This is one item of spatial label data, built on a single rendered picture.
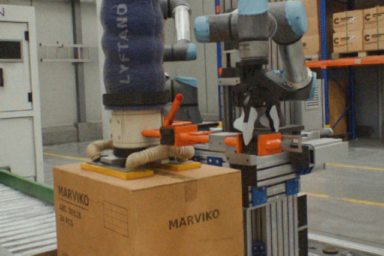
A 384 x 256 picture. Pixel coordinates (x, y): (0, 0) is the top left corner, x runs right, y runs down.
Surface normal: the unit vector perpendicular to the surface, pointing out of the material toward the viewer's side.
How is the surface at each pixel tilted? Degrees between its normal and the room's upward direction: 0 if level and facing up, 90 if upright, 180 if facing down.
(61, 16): 90
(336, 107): 90
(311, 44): 90
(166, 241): 90
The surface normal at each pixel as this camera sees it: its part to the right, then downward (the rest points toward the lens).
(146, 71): 0.39, -0.22
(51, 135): 0.69, 0.01
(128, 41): -0.05, -0.28
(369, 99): -0.72, 0.07
